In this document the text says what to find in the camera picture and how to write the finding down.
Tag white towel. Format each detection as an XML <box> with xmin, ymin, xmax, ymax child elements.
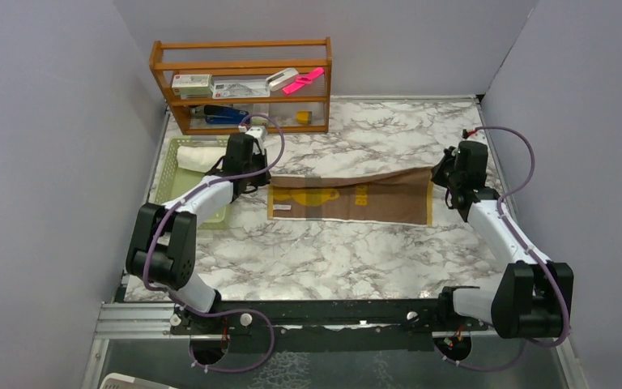
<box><xmin>176</xmin><ymin>146</ymin><xmax>226</xmax><ymax>173</ymax></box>

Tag brown yellow towels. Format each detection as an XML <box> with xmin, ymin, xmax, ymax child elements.
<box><xmin>267</xmin><ymin>167</ymin><xmax>434</xmax><ymax>225</ymax></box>

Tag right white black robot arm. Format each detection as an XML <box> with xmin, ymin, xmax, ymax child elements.
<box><xmin>432</xmin><ymin>140</ymin><xmax>574</xmax><ymax>343</ymax></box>

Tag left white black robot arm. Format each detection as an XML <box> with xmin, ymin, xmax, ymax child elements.
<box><xmin>126</xmin><ymin>126</ymin><xmax>271</xmax><ymax>333</ymax></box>

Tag blue stapler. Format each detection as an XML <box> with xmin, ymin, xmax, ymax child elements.
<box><xmin>190</xmin><ymin>105</ymin><xmax>249</xmax><ymax>125</ymax></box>

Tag green plastic basket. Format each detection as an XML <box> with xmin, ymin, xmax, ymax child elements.
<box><xmin>149</xmin><ymin>135</ymin><xmax>227</xmax><ymax>203</ymax></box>

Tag yellow small object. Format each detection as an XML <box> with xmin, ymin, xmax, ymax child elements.
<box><xmin>296</xmin><ymin>110</ymin><xmax>313</xmax><ymax>125</ymax></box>

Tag white flat package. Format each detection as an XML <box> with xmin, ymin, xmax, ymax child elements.
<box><xmin>212</xmin><ymin>79</ymin><xmax>271</xmax><ymax>100</ymax></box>

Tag wooden shelf rack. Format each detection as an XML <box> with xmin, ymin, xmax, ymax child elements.
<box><xmin>149</xmin><ymin>36</ymin><xmax>333</xmax><ymax>135</ymax></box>

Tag white green box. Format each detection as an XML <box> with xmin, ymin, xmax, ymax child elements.
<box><xmin>171</xmin><ymin>74</ymin><xmax>212</xmax><ymax>99</ymax></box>

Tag white stapler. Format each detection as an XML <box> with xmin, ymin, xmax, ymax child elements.
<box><xmin>265</xmin><ymin>68</ymin><xmax>299</xmax><ymax>92</ymax></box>

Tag pink plastic tool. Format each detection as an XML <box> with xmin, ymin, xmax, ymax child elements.
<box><xmin>282</xmin><ymin>67</ymin><xmax>325</xmax><ymax>96</ymax></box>

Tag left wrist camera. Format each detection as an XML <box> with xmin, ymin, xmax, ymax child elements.
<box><xmin>238</xmin><ymin>125</ymin><xmax>267</xmax><ymax>147</ymax></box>

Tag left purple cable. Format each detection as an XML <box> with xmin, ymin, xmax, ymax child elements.
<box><xmin>142</xmin><ymin>113</ymin><xmax>286</xmax><ymax>375</ymax></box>

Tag purple cable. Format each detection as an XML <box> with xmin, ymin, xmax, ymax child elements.
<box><xmin>142</xmin><ymin>113</ymin><xmax>286</xmax><ymax>375</ymax></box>
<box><xmin>432</xmin><ymin>126</ymin><xmax>573</xmax><ymax>373</ymax></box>

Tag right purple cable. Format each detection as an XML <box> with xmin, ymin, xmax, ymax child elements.
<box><xmin>432</xmin><ymin>126</ymin><xmax>573</xmax><ymax>373</ymax></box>

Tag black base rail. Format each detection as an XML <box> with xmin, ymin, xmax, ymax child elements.
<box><xmin>169</xmin><ymin>298</ymin><xmax>488</xmax><ymax>354</ymax></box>

